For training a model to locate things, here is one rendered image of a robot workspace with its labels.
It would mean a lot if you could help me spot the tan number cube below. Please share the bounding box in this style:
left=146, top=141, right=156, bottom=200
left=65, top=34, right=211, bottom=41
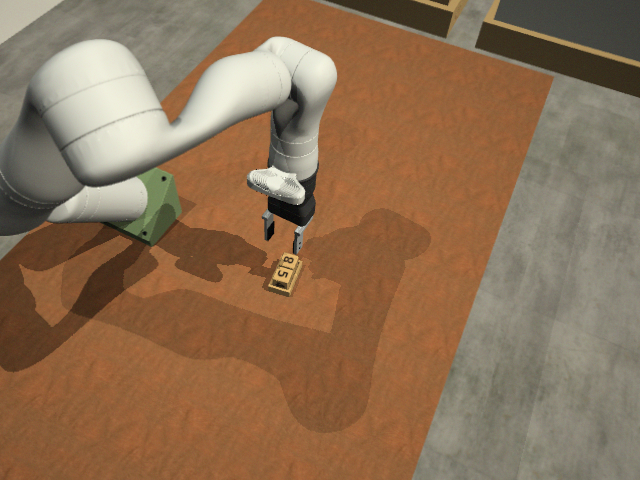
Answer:
left=279, top=252, right=298, bottom=276
left=273, top=266, right=293, bottom=290

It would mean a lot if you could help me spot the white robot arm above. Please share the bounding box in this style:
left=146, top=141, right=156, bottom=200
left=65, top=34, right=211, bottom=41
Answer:
left=0, top=36, right=337, bottom=236

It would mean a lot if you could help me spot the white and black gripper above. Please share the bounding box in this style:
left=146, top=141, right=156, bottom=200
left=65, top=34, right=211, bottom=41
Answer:
left=247, top=140, right=319, bottom=255

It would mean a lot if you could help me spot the tan wooden tray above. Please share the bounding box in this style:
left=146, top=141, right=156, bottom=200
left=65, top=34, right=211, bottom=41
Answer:
left=268, top=260, right=302, bottom=297

